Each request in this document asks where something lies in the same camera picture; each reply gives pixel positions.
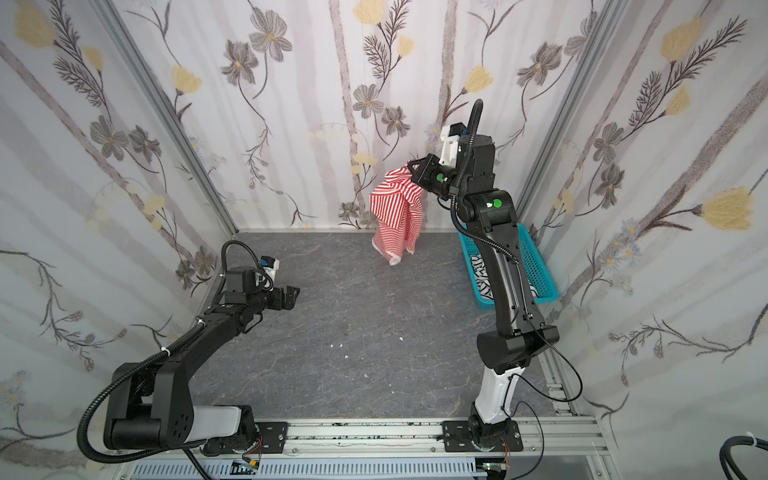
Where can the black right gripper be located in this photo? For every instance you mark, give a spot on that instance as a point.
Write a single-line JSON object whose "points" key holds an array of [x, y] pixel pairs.
{"points": [[431, 174]]}

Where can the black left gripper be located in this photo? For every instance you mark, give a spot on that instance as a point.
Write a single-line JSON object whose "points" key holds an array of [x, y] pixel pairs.
{"points": [[274, 297]]}

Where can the red white striped tank top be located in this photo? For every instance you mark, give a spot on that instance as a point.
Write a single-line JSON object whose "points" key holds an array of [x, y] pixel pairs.
{"points": [[397, 205]]}

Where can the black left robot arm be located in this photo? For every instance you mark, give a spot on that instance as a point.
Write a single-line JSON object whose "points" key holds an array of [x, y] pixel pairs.
{"points": [[152, 407]]}

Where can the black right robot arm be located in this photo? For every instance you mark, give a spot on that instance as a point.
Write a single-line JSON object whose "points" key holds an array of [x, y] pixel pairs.
{"points": [[486, 214]]}

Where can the black white striped tank top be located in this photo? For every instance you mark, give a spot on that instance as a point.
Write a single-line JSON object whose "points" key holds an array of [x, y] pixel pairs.
{"points": [[538, 284]]}

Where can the teal plastic basket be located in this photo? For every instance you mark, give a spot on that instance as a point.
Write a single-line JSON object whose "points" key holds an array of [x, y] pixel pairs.
{"points": [[527, 249]]}

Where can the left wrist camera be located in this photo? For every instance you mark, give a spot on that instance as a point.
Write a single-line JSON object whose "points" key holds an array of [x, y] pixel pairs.
{"points": [[270, 265]]}

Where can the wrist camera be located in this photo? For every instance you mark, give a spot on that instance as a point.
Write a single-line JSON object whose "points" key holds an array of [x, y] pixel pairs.
{"points": [[449, 136], [270, 265]]}

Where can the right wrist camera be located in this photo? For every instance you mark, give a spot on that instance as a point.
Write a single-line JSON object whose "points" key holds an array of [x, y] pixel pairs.
{"points": [[449, 136]]}

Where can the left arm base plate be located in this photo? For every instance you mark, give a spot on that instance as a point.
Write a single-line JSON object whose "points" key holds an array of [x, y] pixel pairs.
{"points": [[263, 437]]}

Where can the white perforated cable duct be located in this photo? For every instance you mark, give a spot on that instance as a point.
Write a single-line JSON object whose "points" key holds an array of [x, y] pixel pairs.
{"points": [[360, 468]]}

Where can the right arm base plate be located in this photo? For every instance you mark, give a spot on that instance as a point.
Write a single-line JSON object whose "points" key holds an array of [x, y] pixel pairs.
{"points": [[465, 436]]}

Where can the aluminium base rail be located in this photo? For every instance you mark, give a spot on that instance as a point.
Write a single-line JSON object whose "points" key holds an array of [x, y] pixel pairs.
{"points": [[429, 437]]}

